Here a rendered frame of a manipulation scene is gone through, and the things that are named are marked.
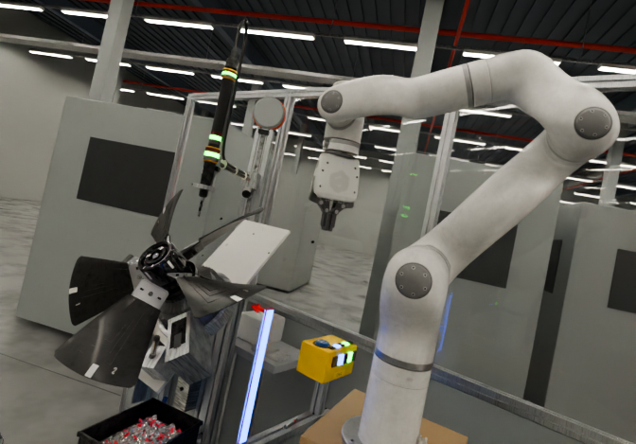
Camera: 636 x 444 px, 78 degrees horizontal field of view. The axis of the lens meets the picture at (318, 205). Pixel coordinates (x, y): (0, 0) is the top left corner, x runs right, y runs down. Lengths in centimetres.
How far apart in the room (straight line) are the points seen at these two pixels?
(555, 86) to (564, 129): 10
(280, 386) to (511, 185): 145
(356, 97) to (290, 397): 144
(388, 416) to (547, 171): 57
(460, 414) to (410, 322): 82
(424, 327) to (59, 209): 367
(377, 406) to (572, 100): 66
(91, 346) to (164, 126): 260
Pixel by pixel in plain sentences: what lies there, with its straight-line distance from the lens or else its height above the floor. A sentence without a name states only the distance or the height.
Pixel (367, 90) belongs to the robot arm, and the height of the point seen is 170.
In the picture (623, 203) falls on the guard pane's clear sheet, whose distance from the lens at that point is 148.
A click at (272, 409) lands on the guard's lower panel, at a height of 54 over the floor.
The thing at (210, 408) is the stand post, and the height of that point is 66.
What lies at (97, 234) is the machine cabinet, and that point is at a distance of 385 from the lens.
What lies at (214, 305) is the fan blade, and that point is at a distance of 104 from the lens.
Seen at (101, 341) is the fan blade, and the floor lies 100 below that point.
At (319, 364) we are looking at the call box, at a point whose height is 103.
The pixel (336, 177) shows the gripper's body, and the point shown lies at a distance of 87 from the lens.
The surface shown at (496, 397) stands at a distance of 152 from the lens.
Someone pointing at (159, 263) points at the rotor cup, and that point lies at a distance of 125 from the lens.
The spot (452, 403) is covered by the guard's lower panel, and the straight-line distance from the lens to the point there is 158.
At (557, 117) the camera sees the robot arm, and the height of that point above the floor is 168.
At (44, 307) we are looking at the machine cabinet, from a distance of 423.
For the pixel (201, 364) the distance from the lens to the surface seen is 123.
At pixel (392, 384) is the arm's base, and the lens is 86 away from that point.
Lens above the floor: 143
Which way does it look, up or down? 2 degrees up
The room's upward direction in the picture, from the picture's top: 12 degrees clockwise
